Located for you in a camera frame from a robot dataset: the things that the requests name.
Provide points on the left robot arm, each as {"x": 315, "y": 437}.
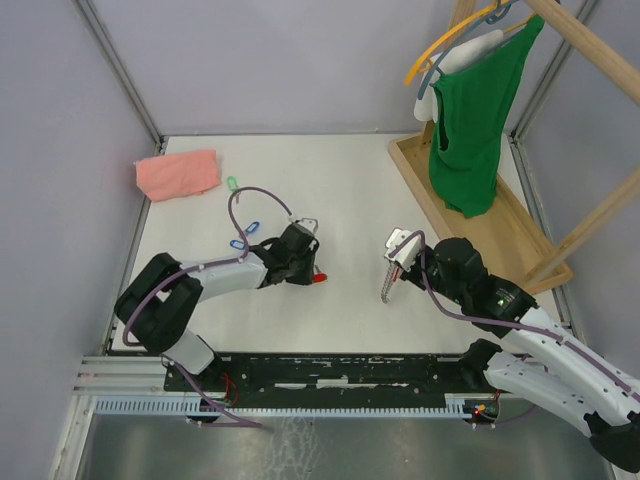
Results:
{"x": 157, "y": 306}

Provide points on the silver chain keyring red tag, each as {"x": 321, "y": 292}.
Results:
{"x": 391, "y": 276}

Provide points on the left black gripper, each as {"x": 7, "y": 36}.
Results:
{"x": 306, "y": 277}

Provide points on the white cloth on hanger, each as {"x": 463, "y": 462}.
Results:
{"x": 460, "y": 57}

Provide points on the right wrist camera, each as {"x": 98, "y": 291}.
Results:
{"x": 403, "y": 247}

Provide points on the wooden clothes rack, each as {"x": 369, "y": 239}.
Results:
{"x": 511, "y": 242}

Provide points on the green shirt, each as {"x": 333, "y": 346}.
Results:
{"x": 473, "y": 106}

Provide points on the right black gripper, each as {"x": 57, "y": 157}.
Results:
{"x": 410, "y": 275}

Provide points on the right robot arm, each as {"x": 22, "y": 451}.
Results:
{"x": 609, "y": 420}

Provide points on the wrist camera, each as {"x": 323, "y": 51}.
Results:
{"x": 310, "y": 224}
{"x": 403, "y": 247}

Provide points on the key with red tag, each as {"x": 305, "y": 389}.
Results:
{"x": 319, "y": 277}

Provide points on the key with blue tag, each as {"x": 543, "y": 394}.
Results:
{"x": 252, "y": 228}
{"x": 237, "y": 244}

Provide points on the key with green tag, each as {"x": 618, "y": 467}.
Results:
{"x": 232, "y": 183}

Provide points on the yellow hanger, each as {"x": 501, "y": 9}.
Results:
{"x": 428, "y": 63}

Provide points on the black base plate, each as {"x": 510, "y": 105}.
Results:
{"x": 336, "y": 381}

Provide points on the pink folded cloth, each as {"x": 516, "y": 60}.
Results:
{"x": 180, "y": 175}

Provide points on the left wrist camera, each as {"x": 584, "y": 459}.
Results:
{"x": 310, "y": 224}

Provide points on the aluminium frame rail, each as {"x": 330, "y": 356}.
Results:
{"x": 151, "y": 375}

